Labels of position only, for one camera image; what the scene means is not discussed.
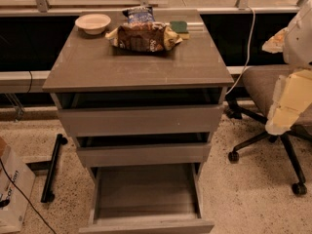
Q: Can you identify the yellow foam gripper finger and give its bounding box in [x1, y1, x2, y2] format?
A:
[265, 69, 312, 136]

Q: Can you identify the grey bottom drawer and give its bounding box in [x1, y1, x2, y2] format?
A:
[79, 164, 214, 234]

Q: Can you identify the grey drawer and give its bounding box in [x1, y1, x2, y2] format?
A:
[79, 164, 214, 234]
[77, 133, 212, 167]
[56, 90, 222, 137]

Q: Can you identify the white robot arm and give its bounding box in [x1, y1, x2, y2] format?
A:
[262, 0, 312, 136]

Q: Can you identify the grey middle drawer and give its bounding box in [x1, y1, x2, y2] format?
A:
[77, 133, 212, 167]

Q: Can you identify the grey top drawer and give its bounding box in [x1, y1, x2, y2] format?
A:
[56, 90, 222, 137]

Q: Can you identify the grey drawer cabinet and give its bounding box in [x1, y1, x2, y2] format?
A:
[43, 10, 233, 176]

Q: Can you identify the grey office chair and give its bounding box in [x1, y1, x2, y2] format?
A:
[226, 64, 312, 195]

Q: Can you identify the green yellow sponge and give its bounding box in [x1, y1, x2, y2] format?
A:
[170, 20, 189, 39]

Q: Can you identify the brown chip bag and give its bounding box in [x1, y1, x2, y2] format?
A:
[105, 22, 182, 53]

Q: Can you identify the blue snack bag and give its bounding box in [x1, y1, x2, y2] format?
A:
[123, 6, 155, 23]

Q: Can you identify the white bowl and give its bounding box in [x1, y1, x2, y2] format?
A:
[75, 14, 111, 35]

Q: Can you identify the black metal bar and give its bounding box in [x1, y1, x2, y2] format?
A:
[41, 134, 67, 203]

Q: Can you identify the white cardboard box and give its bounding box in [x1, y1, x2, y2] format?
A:
[0, 138, 35, 234]

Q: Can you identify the white cable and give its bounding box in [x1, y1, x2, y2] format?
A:
[225, 5, 256, 96]

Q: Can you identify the black wall cable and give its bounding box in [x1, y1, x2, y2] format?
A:
[27, 70, 34, 94]

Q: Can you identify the black floor cable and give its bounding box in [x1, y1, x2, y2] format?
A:
[0, 158, 58, 234]

